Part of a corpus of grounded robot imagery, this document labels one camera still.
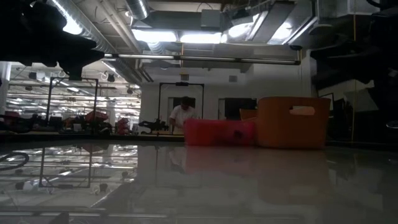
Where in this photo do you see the horizontal ceiling pipe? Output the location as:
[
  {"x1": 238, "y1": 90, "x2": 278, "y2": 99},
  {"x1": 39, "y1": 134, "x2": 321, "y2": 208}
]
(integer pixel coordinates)
[{"x1": 104, "y1": 53, "x2": 302, "y2": 65}]

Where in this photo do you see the long silver air duct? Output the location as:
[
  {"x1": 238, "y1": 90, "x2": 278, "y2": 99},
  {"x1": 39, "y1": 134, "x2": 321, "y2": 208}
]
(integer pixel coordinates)
[{"x1": 46, "y1": 0, "x2": 116, "y2": 54}]

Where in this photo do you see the dark background cabinet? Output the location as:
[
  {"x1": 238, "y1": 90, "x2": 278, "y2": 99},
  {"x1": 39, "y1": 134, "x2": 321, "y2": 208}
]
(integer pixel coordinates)
[{"x1": 224, "y1": 98, "x2": 257, "y2": 119}]

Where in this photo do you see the orange plastic bin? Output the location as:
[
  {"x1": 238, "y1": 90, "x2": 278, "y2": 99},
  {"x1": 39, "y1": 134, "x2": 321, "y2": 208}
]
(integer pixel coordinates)
[{"x1": 256, "y1": 95, "x2": 331, "y2": 149}]

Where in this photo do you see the ceiling light panel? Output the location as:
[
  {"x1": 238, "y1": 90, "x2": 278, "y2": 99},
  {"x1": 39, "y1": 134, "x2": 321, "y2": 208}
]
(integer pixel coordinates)
[
  {"x1": 226, "y1": 21, "x2": 259, "y2": 40},
  {"x1": 179, "y1": 32, "x2": 222, "y2": 44},
  {"x1": 132, "y1": 29, "x2": 178, "y2": 43}
]

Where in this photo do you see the black background station frame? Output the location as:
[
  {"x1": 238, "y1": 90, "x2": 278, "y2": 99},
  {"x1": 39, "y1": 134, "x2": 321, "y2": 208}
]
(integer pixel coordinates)
[
  {"x1": 45, "y1": 77, "x2": 99, "y2": 125},
  {"x1": 158, "y1": 82, "x2": 205, "y2": 119}
]

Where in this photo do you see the black table frame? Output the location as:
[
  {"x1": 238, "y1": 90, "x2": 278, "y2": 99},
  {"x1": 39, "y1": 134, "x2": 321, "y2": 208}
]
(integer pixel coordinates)
[{"x1": 0, "y1": 131, "x2": 398, "y2": 152}]

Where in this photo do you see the grey ceiling box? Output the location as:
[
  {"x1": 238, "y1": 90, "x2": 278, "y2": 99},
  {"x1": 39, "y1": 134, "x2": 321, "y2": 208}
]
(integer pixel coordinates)
[{"x1": 201, "y1": 9, "x2": 221, "y2": 28}]

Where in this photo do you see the orange background box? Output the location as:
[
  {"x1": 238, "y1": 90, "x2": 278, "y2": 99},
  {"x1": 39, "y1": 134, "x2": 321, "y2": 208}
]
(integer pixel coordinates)
[{"x1": 239, "y1": 108, "x2": 258, "y2": 121}]

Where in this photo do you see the round silver air duct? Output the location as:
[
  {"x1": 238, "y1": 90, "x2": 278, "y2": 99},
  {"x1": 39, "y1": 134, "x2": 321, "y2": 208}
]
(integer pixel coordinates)
[{"x1": 126, "y1": 0, "x2": 149, "y2": 20}]

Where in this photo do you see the pink plastic tray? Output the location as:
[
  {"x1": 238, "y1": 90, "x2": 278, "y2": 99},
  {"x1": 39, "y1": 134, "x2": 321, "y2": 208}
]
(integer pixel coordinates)
[{"x1": 183, "y1": 118, "x2": 259, "y2": 147}]

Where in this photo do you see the person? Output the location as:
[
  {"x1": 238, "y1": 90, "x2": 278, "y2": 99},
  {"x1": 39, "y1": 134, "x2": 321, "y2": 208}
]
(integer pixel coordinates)
[{"x1": 169, "y1": 95, "x2": 197, "y2": 135}]

